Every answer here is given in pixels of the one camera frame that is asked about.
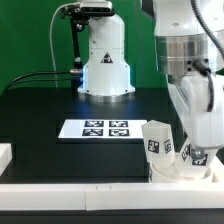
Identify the black camera stand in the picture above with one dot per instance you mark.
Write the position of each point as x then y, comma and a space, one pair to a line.
78, 22

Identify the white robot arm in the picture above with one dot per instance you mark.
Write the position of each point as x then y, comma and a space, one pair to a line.
189, 35

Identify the white left fence bar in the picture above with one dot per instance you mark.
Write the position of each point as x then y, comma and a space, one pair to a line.
5, 156

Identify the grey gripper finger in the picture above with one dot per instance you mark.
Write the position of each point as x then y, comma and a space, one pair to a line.
196, 154

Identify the grey depth camera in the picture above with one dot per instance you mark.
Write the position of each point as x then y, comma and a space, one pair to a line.
97, 8

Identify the white fence bar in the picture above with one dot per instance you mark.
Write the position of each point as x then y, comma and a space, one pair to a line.
122, 196
5, 156

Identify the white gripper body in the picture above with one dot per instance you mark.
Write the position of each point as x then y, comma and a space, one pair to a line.
191, 96

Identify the white marker sheet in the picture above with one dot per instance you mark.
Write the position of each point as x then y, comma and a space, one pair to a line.
101, 129

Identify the white front fence bar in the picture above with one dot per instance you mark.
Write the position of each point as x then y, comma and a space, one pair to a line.
122, 196

